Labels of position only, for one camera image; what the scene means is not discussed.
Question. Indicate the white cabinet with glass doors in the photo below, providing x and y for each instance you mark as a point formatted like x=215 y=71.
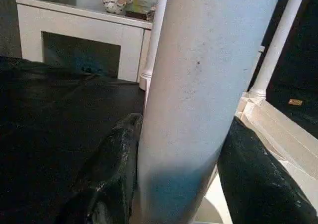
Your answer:
x=74 y=25

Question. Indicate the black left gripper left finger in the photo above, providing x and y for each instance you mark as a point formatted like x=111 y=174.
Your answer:
x=111 y=171

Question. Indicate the black mat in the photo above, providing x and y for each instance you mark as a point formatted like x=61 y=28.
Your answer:
x=49 y=122

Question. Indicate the grey curtain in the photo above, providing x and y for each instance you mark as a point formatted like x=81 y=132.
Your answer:
x=7 y=22

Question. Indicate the black cabinet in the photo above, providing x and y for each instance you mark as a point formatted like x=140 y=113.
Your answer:
x=303 y=47

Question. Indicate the white plastic table leg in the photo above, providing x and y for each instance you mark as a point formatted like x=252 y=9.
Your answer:
x=155 y=35
x=198 y=85
x=278 y=40

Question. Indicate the white plastic table top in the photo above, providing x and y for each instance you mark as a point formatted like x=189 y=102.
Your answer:
x=285 y=134

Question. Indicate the small tan label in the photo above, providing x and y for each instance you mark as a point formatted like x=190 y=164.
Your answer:
x=295 y=101

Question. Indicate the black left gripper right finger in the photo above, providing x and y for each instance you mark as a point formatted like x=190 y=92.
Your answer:
x=256 y=184

